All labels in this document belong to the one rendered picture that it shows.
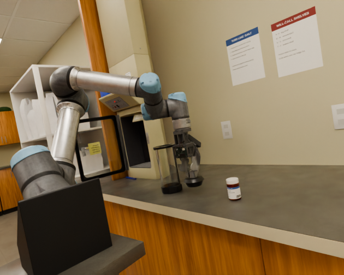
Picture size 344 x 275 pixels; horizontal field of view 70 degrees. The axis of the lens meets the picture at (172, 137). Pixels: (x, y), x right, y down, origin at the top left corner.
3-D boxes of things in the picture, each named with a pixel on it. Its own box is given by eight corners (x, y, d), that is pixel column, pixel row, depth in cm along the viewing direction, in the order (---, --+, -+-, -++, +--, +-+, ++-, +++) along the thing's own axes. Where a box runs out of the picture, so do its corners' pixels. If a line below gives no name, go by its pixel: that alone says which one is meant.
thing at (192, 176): (208, 181, 110) (206, 167, 109) (199, 188, 102) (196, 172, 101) (190, 182, 115) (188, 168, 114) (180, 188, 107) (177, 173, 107)
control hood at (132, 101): (116, 111, 173) (113, 97, 172) (143, 103, 149) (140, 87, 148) (101, 113, 165) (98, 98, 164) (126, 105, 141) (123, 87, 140)
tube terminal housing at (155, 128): (155, 168, 192) (137, 69, 188) (185, 169, 168) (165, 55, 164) (128, 177, 175) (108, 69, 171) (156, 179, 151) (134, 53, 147)
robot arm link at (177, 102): (165, 96, 108) (184, 93, 108) (170, 120, 109) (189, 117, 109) (165, 93, 100) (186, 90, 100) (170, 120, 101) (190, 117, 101)
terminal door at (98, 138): (126, 171, 173) (115, 114, 171) (81, 183, 156) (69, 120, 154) (125, 171, 173) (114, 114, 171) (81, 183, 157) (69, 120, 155)
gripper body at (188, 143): (173, 160, 104) (168, 131, 103) (183, 155, 111) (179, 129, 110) (189, 159, 99) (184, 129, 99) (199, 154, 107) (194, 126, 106)
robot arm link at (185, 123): (177, 119, 110) (194, 117, 106) (179, 130, 110) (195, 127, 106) (168, 121, 104) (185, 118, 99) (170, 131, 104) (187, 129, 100)
